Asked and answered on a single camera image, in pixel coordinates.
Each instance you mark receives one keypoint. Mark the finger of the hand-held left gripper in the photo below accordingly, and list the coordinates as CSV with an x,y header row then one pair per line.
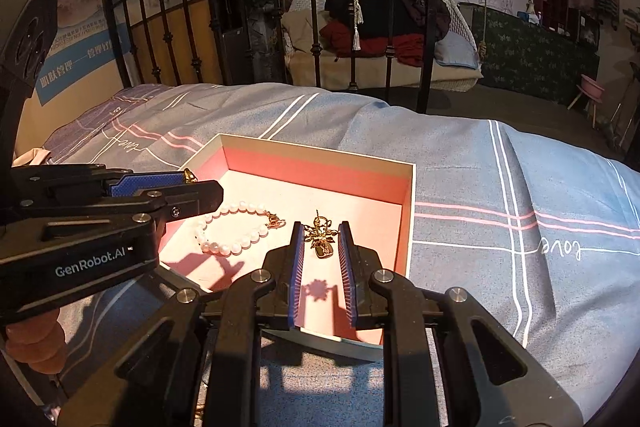
x,y
145,185
195,199

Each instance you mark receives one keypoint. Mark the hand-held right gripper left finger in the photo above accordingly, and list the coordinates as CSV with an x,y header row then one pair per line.
x,y
297,267

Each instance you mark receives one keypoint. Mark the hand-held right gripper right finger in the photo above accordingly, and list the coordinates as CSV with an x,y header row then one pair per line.
x,y
347,267

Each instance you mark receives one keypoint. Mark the small gold earring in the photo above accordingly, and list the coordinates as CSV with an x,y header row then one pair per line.
x,y
190,176

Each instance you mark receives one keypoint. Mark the gold flower pendant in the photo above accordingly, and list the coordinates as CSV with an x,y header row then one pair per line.
x,y
320,238

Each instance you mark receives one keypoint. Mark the white box with pink lining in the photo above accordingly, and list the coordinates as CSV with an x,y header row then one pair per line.
x,y
310,187

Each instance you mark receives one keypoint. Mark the person's left hand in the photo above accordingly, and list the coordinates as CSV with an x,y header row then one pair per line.
x,y
37,342

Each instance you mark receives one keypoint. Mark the blue plaid blanket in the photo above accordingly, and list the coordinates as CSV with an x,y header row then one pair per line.
x,y
475,217

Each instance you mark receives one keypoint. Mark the dark water dispenser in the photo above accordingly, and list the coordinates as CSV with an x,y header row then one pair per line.
x,y
231,27

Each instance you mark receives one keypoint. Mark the red garment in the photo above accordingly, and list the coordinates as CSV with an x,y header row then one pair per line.
x,y
400,49

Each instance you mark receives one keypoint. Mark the light blue pillow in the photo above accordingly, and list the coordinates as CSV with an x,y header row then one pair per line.
x,y
457,52

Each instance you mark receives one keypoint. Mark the black garment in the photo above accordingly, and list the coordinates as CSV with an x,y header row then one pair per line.
x,y
385,7

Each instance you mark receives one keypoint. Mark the white wicker hanging chair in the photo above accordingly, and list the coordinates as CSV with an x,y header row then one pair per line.
x,y
465,22

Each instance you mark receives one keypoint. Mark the green patterned cloth cabinet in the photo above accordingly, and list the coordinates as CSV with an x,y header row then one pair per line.
x,y
535,57

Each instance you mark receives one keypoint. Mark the pink stool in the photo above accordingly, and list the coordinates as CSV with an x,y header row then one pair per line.
x,y
590,87

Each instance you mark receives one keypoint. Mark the black metal bed frame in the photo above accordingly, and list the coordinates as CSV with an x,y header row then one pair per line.
x,y
429,7

